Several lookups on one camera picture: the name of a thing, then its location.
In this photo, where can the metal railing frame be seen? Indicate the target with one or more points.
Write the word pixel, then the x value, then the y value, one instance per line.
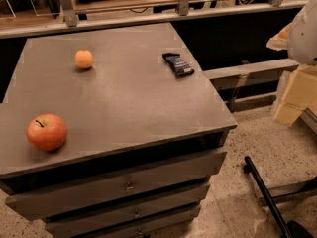
pixel 117 13

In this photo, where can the middle grey drawer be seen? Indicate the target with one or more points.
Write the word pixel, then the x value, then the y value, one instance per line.
pixel 128 211

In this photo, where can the red apple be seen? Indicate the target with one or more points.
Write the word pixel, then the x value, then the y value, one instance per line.
pixel 47 132

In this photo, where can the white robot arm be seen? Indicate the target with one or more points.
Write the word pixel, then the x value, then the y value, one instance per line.
pixel 302 39

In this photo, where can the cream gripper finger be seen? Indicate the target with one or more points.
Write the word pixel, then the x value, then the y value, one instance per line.
pixel 295 92
pixel 279 41

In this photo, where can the dark blue rxbar wrapper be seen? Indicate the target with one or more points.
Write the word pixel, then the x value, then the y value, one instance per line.
pixel 178 65

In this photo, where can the black chair base leg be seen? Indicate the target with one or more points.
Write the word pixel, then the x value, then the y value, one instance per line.
pixel 274 196

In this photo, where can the bottom grey drawer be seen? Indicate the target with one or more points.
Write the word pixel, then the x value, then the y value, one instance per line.
pixel 146 225

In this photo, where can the grey drawer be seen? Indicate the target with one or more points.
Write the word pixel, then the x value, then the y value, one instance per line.
pixel 146 225
pixel 128 211
pixel 81 193

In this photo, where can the top grey drawer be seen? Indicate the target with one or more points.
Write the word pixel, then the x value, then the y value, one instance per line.
pixel 81 193

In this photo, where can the grey drawer cabinet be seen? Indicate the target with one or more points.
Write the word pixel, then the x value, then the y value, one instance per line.
pixel 127 110

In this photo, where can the small orange fruit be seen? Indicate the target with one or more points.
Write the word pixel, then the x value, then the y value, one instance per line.
pixel 84 59

